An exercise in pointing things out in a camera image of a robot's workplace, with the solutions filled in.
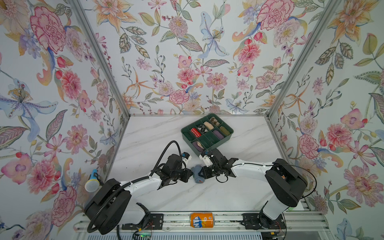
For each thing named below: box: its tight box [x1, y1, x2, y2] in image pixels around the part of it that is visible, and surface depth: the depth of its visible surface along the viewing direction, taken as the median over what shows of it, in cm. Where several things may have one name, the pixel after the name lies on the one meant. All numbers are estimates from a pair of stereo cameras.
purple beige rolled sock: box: [192, 141, 205, 152], surface depth 99 cm
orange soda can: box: [190, 212, 215, 228], surface depth 71 cm
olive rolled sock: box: [219, 126, 231, 136], surface depth 106 cm
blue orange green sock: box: [191, 165, 205, 184], surface depth 87 cm
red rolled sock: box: [190, 128, 202, 138], surface depth 106 cm
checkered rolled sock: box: [197, 124, 209, 134], surface depth 109 cm
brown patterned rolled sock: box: [209, 116, 221, 126], surface depth 112 cm
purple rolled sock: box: [213, 130, 225, 140], surface depth 104 cm
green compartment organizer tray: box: [180, 113, 234, 157], surface depth 106 cm
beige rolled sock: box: [204, 121, 214, 130], surface depth 109 cm
